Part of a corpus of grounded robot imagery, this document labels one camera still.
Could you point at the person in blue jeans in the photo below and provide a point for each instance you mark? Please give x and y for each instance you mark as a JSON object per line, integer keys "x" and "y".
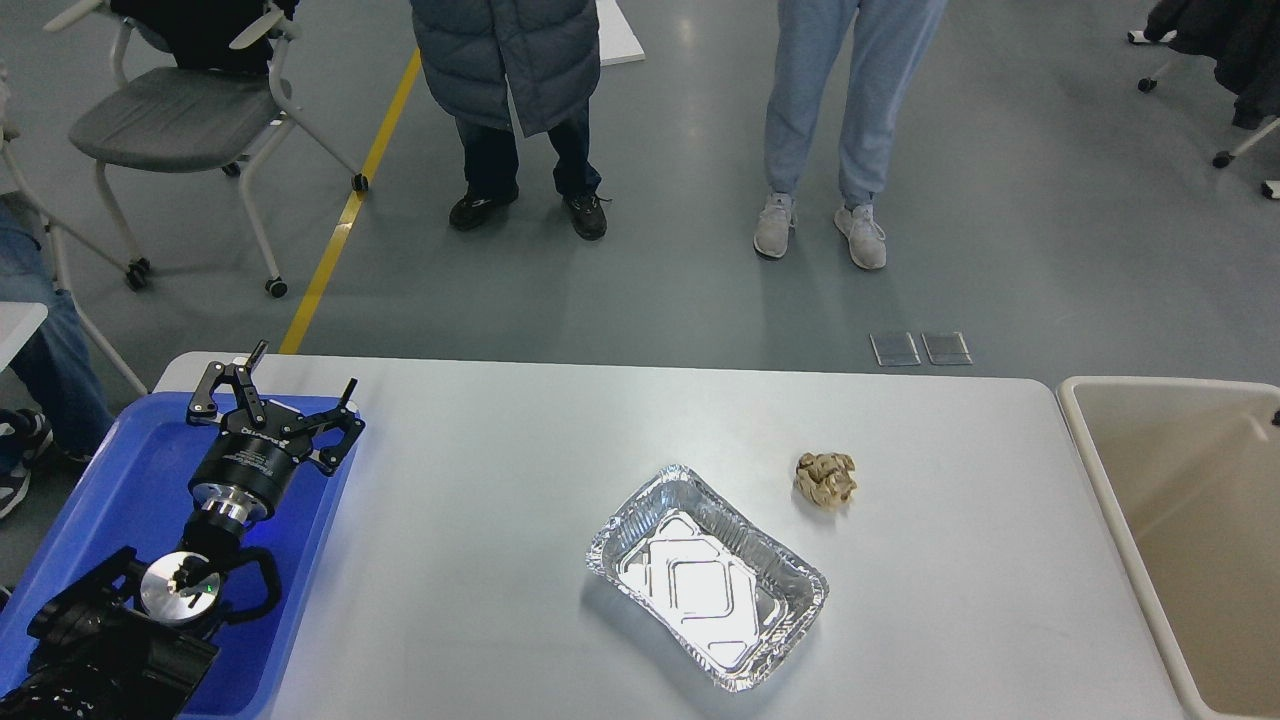
{"x": 54, "y": 365}

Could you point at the floor plate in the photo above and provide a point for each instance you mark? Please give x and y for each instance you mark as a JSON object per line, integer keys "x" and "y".
{"x": 895, "y": 349}
{"x": 947, "y": 349}

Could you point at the blue plastic tray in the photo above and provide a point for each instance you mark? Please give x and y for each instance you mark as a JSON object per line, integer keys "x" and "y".
{"x": 135, "y": 493}

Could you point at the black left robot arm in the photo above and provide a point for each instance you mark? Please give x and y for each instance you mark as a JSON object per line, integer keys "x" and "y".
{"x": 173, "y": 583}

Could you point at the beige plastic bin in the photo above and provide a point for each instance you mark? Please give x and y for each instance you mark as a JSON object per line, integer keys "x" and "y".
{"x": 1187, "y": 475}

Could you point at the left floor plate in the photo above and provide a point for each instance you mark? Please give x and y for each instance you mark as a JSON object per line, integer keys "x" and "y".
{"x": 895, "y": 349}

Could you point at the right floor plate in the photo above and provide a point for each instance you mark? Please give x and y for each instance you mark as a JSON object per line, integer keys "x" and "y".
{"x": 947, "y": 349}

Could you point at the person in grey puffer coat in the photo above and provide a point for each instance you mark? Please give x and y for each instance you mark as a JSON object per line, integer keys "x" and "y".
{"x": 508, "y": 68}

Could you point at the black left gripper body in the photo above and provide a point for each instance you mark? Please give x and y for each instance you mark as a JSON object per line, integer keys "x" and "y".
{"x": 245, "y": 474}

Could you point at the grey office chair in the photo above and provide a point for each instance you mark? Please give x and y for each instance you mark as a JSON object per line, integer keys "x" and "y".
{"x": 199, "y": 86}

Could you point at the crumpled brown paper ball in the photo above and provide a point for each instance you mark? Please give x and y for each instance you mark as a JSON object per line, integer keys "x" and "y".
{"x": 827, "y": 480}

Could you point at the white side table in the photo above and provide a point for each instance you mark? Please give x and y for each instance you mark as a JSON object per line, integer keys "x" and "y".
{"x": 19, "y": 321}

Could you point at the aluminium foil tray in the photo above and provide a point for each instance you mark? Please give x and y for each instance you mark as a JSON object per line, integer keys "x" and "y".
{"x": 735, "y": 599}

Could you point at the chair with dark coat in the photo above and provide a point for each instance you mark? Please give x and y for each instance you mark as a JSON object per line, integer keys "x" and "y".
{"x": 1241, "y": 39}

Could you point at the person in grey sweatpants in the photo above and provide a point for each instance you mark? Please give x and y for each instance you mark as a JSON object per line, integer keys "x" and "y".
{"x": 889, "y": 41}

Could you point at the white board on floor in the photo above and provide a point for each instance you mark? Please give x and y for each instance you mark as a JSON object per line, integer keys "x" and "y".
{"x": 617, "y": 39}

